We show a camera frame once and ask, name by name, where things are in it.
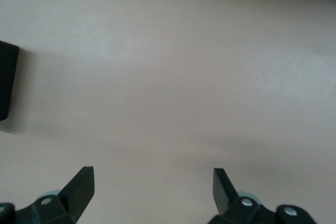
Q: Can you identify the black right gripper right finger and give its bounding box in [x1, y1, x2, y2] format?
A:
[208, 167, 316, 224]

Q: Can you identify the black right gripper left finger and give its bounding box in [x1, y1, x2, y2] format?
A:
[0, 166, 95, 224]

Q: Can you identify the black plastic box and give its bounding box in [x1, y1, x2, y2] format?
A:
[0, 40, 20, 122]

